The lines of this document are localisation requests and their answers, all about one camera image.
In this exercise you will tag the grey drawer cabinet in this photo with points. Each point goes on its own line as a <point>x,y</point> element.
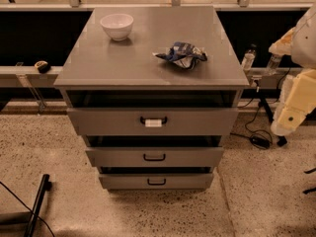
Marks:
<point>101,73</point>

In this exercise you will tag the clear water bottle right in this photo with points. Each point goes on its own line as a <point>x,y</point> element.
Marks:
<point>273,64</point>

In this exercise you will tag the crumpled blue chip bag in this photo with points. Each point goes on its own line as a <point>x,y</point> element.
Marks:
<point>183,54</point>

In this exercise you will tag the yellow black tape measure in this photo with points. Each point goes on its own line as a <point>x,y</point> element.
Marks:
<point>42,66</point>

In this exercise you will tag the clear water bottle left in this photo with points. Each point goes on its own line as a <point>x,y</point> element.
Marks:
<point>249,57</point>

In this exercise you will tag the white bowl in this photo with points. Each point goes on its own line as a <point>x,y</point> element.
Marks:
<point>117,26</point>

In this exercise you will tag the grey top drawer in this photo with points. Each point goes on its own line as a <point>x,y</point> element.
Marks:
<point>156,121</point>

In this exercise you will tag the clear water bottle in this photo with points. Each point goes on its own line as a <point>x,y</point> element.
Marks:
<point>273,64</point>
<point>249,57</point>

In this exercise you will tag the grey drawer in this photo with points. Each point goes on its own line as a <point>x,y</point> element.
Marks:
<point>154,156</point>
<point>156,181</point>
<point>156,121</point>

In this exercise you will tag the black stand leg left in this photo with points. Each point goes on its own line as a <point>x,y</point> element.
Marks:
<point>44,186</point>

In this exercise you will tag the black stand leg right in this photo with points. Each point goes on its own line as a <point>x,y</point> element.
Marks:
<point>263,102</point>

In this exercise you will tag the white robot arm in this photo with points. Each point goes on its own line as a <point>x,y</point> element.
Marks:
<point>298,94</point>

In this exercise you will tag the black stand leg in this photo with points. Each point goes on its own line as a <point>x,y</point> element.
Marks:
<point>44,186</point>
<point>263,102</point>

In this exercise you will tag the grey bottom drawer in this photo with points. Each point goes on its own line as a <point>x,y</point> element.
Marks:
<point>156,181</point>

